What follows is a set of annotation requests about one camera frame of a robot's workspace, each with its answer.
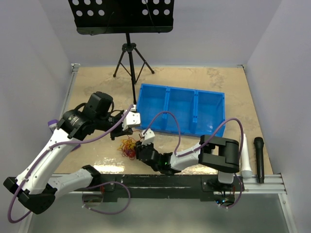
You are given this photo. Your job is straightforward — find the blue three-compartment plastic bin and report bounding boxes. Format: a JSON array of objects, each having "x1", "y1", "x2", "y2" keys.
[{"x1": 137, "y1": 83, "x2": 225, "y2": 137}]

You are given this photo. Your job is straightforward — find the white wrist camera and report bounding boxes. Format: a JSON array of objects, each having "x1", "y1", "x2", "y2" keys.
[
  {"x1": 122, "y1": 110, "x2": 141, "y2": 131},
  {"x1": 141, "y1": 129, "x2": 155, "y2": 145}
]

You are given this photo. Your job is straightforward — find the yellow cable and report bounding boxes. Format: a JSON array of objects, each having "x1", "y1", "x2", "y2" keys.
[{"x1": 118, "y1": 137, "x2": 138, "y2": 153}]

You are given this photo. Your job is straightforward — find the white microphone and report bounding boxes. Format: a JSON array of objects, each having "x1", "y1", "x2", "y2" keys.
[{"x1": 241, "y1": 133, "x2": 253, "y2": 179}]

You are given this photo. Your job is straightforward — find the black music stand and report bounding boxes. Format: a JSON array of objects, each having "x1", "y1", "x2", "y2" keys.
[{"x1": 68, "y1": 0, "x2": 174, "y2": 105}]

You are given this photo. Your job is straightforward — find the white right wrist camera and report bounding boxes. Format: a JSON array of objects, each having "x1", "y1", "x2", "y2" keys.
[{"x1": 141, "y1": 129, "x2": 155, "y2": 145}]

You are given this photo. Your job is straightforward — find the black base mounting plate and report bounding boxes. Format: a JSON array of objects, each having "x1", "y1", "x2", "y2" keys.
[{"x1": 89, "y1": 174, "x2": 244, "y2": 202}]

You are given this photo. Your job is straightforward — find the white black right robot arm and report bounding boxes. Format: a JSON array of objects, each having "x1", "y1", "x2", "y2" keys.
[{"x1": 135, "y1": 135, "x2": 240, "y2": 191}]

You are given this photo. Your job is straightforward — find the purple box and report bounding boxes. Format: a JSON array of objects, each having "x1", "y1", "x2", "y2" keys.
[{"x1": 48, "y1": 119, "x2": 81, "y2": 151}]

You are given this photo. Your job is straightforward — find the red cable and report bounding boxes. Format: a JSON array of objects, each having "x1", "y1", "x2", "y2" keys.
[{"x1": 117, "y1": 130, "x2": 141, "y2": 159}]

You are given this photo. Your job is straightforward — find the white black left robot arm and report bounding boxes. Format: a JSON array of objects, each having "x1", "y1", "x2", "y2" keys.
[{"x1": 3, "y1": 91, "x2": 140, "y2": 215}]

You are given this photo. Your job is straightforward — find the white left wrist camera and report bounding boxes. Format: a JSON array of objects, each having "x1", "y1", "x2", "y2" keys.
[{"x1": 122, "y1": 110, "x2": 141, "y2": 131}]

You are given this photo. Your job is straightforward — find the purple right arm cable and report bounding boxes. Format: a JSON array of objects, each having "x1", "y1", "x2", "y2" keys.
[{"x1": 144, "y1": 111, "x2": 244, "y2": 209}]

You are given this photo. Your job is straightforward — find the black microphone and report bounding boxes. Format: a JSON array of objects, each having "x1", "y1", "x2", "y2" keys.
[{"x1": 254, "y1": 137, "x2": 264, "y2": 184}]

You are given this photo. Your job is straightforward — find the aluminium frame rail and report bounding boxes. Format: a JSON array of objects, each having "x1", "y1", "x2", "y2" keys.
[{"x1": 30, "y1": 173, "x2": 288, "y2": 195}]

